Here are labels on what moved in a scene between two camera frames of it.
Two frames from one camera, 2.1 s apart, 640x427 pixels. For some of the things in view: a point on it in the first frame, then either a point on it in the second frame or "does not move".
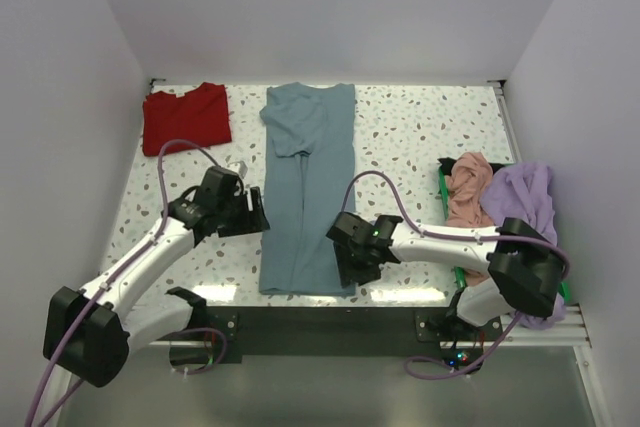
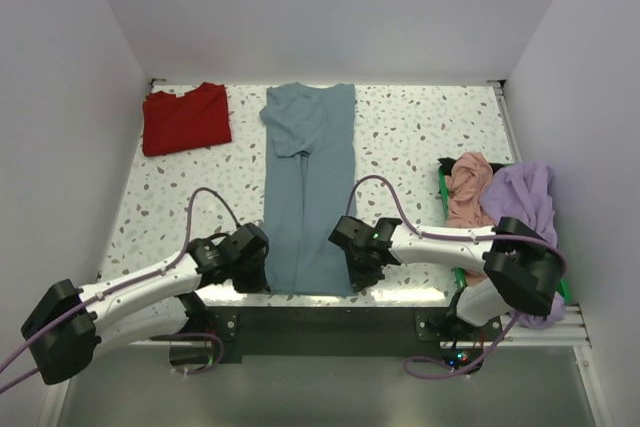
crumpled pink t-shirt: [464, 179] does not move
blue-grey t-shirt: [309, 136] does not move
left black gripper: [258, 219] -> [258, 284]
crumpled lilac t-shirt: [522, 191] does not move
